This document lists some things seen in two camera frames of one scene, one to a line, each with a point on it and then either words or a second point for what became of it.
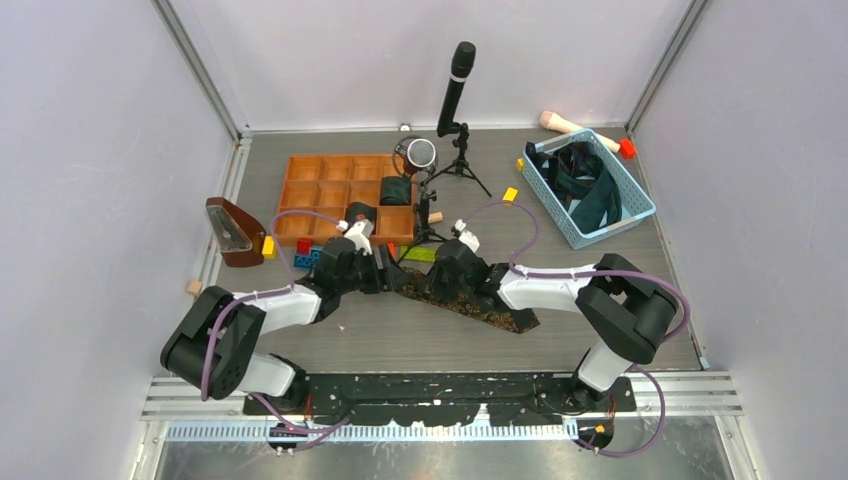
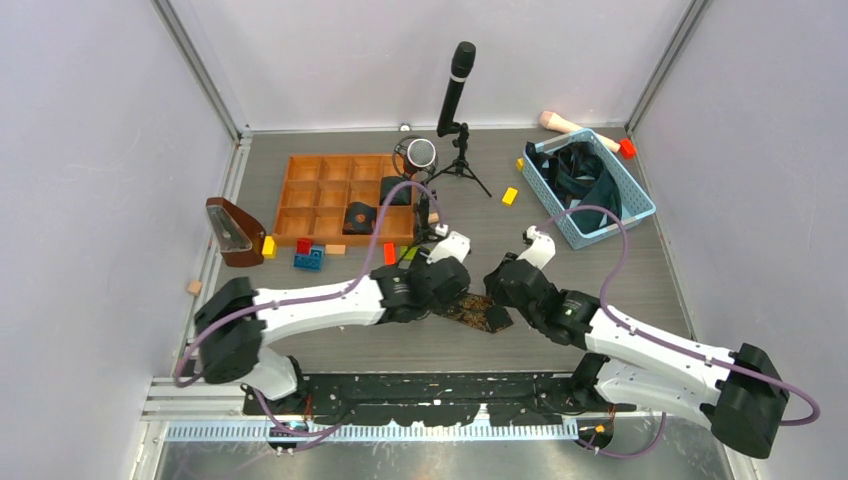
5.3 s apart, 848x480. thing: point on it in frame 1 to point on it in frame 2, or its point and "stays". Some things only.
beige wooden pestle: (556, 122) stays
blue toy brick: (306, 261) stays
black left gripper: (374, 285) to (419, 261)
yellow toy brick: (510, 194) stays
